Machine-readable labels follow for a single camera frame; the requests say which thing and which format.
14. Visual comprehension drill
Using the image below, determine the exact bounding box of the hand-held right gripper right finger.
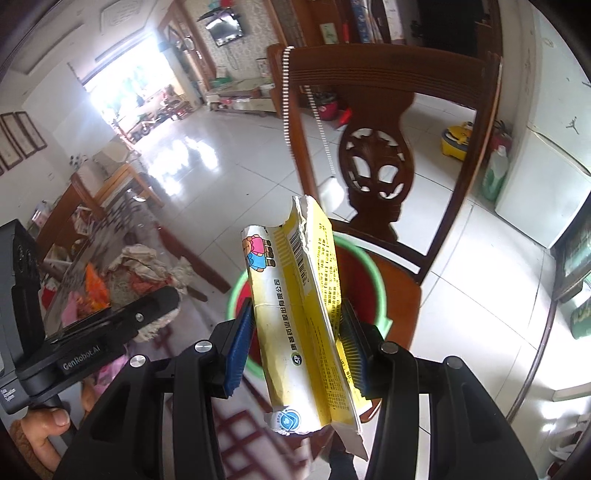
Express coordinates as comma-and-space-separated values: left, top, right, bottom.
339, 298, 539, 480

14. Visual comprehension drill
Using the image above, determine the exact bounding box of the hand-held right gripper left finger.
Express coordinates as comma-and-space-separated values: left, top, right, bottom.
53, 298, 259, 480

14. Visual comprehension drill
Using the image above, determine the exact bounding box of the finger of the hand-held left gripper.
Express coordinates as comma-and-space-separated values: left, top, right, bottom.
48, 286, 182, 344

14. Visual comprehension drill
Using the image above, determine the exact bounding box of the white paper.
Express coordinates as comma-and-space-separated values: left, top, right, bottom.
108, 244, 198, 343

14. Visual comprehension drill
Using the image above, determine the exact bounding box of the yellow cardboard box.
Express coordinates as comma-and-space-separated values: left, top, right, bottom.
239, 195, 370, 462

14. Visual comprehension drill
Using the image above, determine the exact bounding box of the red bucket with green rim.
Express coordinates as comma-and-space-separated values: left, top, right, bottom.
226, 233, 394, 416

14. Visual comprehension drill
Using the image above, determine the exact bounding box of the person's left hand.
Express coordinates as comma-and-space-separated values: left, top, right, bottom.
9, 406, 77, 480

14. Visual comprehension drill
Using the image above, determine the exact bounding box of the orange snack packet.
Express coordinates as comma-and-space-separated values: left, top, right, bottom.
85, 265, 112, 315

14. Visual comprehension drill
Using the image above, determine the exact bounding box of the floral printed tablecloth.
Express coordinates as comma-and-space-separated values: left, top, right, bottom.
41, 217, 370, 480

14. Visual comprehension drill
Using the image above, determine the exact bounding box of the wooden side table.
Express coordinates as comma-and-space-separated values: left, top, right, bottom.
37, 164, 162, 259

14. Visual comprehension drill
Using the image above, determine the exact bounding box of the green detergent bottle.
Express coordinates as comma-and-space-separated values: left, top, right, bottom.
481, 145, 509, 201

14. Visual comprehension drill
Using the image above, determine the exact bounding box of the low television cabinet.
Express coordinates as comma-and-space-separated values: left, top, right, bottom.
208, 78, 278, 116

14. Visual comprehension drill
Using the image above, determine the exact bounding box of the yellow toy car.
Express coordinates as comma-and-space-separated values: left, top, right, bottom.
441, 121, 476, 161

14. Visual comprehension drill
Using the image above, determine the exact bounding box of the white refrigerator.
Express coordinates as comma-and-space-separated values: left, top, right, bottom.
496, 4, 591, 250

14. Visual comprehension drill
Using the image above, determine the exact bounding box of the carved wooden chair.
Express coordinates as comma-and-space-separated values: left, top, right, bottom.
267, 44, 505, 425

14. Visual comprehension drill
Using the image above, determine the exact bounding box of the red fire extinguisher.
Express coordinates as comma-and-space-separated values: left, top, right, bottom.
492, 121, 513, 151

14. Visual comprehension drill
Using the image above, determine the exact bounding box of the dark framed wall picture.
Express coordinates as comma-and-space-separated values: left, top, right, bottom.
0, 113, 25, 169
15, 111, 48, 151

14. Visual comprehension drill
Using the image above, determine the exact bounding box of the beaded pull cord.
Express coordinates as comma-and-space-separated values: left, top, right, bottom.
281, 45, 346, 210

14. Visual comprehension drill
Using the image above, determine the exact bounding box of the wall television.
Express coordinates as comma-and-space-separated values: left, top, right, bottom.
198, 11, 244, 47

